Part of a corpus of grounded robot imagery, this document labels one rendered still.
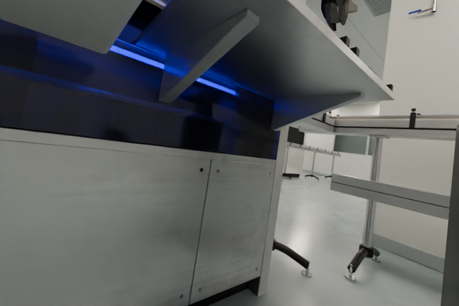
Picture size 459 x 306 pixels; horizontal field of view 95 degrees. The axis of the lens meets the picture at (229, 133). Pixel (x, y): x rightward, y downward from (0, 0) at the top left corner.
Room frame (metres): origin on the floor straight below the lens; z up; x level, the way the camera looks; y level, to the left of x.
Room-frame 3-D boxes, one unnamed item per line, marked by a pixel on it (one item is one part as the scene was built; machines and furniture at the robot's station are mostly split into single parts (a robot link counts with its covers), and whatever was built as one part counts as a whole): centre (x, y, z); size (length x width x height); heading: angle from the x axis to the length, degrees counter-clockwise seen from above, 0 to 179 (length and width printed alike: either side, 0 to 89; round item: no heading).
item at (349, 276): (1.35, -0.96, 0.07); 0.50 x 0.08 x 0.14; 129
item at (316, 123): (1.34, -0.43, 0.92); 0.69 x 0.15 x 0.16; 129
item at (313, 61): (0.64, -0.09, 0.87); 0.70 x 0.48 x 0.02; 129
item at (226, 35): (0.47, 0.10, 0.79); 0.34 x 0.03 x 0.13; 39
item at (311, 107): (0.79, -0.29, 0.79); 0.34 x 0.03 x 0.13; 39
